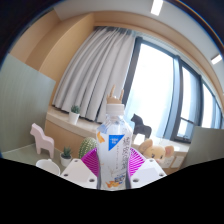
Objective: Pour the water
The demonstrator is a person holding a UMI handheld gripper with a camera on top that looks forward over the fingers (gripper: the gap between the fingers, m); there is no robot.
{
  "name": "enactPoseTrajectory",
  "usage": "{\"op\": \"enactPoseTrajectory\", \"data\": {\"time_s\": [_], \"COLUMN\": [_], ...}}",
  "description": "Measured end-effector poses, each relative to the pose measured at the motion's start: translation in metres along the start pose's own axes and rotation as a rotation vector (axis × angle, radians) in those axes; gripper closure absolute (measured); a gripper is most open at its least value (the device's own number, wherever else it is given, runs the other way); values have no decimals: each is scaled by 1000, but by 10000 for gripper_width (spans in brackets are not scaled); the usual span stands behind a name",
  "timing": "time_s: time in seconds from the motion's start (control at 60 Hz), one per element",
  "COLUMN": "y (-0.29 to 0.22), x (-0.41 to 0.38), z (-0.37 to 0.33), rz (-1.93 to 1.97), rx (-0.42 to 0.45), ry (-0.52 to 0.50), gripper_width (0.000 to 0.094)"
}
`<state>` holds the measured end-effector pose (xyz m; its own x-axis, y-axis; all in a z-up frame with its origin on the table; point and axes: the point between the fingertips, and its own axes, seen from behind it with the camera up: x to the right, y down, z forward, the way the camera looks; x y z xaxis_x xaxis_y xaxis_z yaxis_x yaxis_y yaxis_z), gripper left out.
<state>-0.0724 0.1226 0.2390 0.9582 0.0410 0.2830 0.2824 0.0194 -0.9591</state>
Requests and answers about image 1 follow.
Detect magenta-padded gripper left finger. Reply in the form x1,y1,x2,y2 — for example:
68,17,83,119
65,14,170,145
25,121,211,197
59,147,101,190

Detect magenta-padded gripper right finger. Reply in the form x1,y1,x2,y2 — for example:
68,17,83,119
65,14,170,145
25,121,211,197
126,146,168,190

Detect clear plastic water bottle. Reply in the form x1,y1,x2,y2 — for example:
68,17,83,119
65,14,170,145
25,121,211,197
95,103,134,191

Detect small plant in white pot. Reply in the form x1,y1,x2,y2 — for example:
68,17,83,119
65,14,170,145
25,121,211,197
59,146,73,168
68,104,81,126

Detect beige mouse plush toy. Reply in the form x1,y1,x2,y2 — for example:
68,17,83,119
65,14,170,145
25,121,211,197
138,138,175,165

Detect tall green cactus decoration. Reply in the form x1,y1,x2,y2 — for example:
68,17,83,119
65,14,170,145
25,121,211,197
78,137,98,160

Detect pink horse figurine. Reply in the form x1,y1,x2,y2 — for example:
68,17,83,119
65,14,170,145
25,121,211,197
29,122,55,159

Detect green desk partition panel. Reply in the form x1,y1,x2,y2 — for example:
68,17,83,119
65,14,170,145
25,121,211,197
0,53,57,154
181,125,224,169

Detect wooden hand figure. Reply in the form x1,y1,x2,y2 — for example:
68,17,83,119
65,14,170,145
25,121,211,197
106,84,125,105

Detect dark-framed window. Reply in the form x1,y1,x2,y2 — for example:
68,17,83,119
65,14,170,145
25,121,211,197
121,36,224,144

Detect light grey curtain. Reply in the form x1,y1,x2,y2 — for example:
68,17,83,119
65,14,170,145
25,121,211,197
52,26,138,124

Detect ceiling lights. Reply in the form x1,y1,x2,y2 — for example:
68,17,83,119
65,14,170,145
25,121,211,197
150,0,224,65

